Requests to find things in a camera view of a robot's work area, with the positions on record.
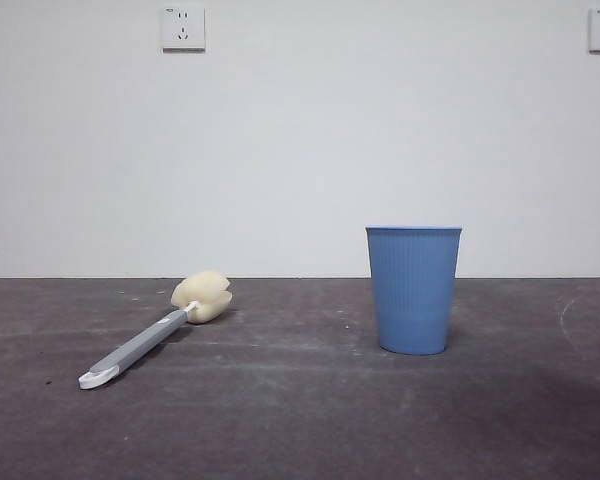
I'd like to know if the grey-handled sponge cup brush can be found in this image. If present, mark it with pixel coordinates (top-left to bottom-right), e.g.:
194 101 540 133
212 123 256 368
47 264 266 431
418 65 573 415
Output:
77 269 233 392

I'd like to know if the blue ribbed plastic cup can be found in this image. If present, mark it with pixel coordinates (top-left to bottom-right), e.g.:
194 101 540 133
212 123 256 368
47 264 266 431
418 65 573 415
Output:
364 225 464 357

